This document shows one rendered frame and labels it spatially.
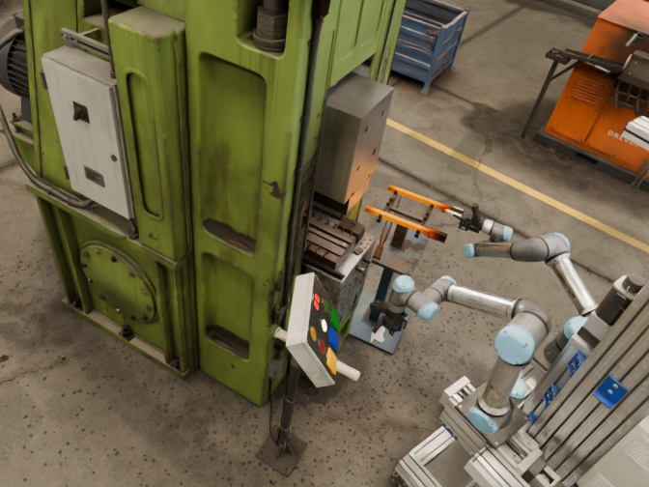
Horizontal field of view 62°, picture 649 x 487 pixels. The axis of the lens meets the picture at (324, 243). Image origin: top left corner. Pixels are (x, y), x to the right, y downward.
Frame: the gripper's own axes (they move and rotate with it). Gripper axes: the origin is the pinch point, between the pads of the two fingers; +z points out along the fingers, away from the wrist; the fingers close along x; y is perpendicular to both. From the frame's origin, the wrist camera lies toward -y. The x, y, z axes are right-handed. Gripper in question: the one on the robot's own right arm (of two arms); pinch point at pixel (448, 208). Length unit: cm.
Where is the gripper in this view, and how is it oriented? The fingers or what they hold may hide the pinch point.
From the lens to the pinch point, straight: 301.9
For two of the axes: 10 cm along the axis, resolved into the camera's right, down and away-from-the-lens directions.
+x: 4.1, -5.9, 6.9
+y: -1.3, 7.1, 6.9
